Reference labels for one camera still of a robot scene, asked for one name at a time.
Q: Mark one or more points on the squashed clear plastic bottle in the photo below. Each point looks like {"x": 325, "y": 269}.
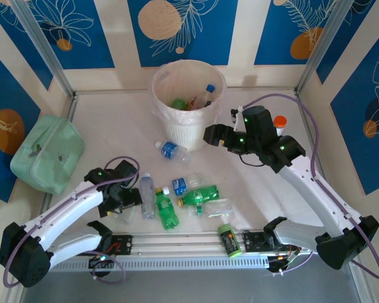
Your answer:
{"x": 128, "y": 215}

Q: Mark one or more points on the green plastic bottle yellow cap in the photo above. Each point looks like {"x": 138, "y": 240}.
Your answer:
{"x": 165, "y": 210}
{"x": 178, "y": 103}
{"x": 202, "y": 195}

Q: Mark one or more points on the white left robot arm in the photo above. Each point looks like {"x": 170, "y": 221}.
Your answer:
{"x": 66, "y": 202}

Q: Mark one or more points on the white ribbed plastic bin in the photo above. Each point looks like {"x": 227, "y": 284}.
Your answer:
{"x": 183, "y": 135}

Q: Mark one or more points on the clear plastic bin liner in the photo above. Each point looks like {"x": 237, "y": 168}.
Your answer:
{"x": 184, "y": 117}

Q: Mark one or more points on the orange label bottle orange cap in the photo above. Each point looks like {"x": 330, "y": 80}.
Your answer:
{"x": 280, "y": 123}

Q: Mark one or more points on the tall clear plastic bottle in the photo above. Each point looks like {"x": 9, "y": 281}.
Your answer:
{"x": 147, "y": 195}

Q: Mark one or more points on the black left base mounting plate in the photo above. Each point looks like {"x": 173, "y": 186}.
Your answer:
{"x": 121, "y": 244}

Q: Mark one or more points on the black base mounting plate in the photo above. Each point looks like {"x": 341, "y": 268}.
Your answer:
{"x": 121, "y": 244}
{"x": 254, "y": 241}

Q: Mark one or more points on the blue label bottle white cap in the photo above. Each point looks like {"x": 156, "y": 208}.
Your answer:
{"x": 170, "y": 150}
{"x": 178, "y": 186}

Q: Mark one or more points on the clear bottle green cap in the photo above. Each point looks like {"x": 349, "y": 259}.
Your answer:
{"x": 218, "y": 210}

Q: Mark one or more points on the mint green fabric bag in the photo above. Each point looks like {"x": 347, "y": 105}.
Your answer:
{"x": 41, "y": 151}

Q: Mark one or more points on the green cylindrical can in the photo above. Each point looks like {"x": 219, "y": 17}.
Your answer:
{"x": 229, "y": 241}

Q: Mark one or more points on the black right base mounting plate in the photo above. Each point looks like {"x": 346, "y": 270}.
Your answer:
{"x": 254, "y": 241}

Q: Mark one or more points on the aluminium side rail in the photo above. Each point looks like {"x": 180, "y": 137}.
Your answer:
{"x": 303, "y": 126}

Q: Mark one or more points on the aluminium front rail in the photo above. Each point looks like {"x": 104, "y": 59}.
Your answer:
{"x": 183, "y": 241}

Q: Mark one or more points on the aluminium frame post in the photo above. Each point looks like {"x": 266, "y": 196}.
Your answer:
{"x": 41, "y": 47}
{"x": 328, "y": 44}

